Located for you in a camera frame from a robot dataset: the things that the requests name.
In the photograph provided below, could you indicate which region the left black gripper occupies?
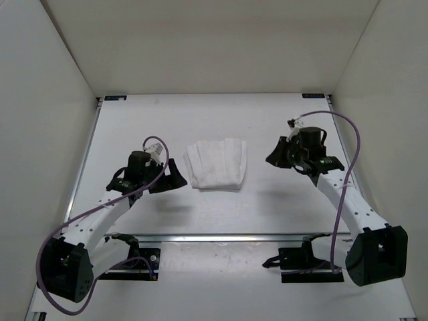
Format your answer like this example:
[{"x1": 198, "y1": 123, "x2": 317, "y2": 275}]
[{"x1": 142, "y1": 156, "x2": 187, "y2": 193}]

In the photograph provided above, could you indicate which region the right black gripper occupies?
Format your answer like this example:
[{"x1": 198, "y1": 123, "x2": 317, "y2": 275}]
[{"x1": 265, "y1": 137, "x2": 307, "y2": 170}]

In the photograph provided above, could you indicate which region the white pleated skirt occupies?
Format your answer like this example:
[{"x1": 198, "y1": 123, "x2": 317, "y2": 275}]
[{"x1": 183, "y1": 138, "x2": 247, "y2": 190}]

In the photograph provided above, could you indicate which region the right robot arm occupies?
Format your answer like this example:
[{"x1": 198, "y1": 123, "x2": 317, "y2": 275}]
[{"x1": 266, "y1": 127, "x2": 408, "y2": 286}]

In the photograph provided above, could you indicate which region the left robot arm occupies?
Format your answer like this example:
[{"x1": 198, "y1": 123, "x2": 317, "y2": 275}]
[{"x1": 37, "y1": 150, "x2": 187, "y2": 303}]

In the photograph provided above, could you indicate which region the right blue corner label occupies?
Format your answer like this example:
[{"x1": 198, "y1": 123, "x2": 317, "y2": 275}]
[{"x1": 302, "y1": 93, "x2": 325, "y2": 99}]

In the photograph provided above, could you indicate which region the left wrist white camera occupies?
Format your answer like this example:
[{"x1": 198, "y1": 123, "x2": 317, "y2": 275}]
[{"x1": 143, "y1": 142, "x2": 164, "y2": 159}]

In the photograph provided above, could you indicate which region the wrist white camera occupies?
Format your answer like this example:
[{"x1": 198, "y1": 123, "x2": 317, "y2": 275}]
[
  {"x1": 287, "y1": 118, "x2": 304, "y2": 141},
  {"x1": 143, "y1": 142, "x2": 164, "y2": 159}
]

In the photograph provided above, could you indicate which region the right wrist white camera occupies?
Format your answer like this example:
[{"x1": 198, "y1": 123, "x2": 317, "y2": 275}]
[{"x1": 287, "y1": 118, "x2": 304, "y2": 141}]

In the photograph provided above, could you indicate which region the aluminium table frame rail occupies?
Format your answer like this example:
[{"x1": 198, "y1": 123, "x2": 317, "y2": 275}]
[{"x1": 66, "y1": 94, "x2": 350, "y2": 242}]

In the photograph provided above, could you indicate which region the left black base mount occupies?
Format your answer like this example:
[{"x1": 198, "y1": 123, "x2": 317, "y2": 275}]
[{"x1": 99, "y1": 233, "x2": 161, "y2": 282}]

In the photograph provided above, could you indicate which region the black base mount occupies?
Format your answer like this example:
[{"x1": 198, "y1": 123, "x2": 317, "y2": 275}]
[
  {"x1": 99, "y1": 233, "x2": 161, "y2": 282},
  {"x1": 262, "y1": 233, "x2": 344, "y2": 284}
]

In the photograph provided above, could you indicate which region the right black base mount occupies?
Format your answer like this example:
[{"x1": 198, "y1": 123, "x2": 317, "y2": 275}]
[{"x1": 262, "y1": 233, "x2": 344, "y2": 284}]

